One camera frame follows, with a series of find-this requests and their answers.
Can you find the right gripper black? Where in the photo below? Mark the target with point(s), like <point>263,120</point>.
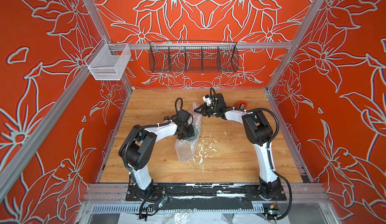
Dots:
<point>206,109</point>

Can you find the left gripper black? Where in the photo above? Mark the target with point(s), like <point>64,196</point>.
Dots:
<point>191,132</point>

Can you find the clear bubble wrap sheet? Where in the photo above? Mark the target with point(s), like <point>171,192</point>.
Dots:
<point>186,148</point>

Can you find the green leaf pattern bowl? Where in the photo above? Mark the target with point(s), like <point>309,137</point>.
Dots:
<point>191,133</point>

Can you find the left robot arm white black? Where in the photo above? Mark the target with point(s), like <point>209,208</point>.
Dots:
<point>138,147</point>

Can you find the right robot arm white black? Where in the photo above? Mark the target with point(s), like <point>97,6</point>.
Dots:
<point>261,128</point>

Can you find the clear plastic bin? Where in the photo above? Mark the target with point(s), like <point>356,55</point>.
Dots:
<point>108,62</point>

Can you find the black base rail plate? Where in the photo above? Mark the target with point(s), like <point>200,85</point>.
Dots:
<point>250,191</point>

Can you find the black wire basket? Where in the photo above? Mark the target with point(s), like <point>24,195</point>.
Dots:
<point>193,57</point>

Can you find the grey cable duct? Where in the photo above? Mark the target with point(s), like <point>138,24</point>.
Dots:
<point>133,208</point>

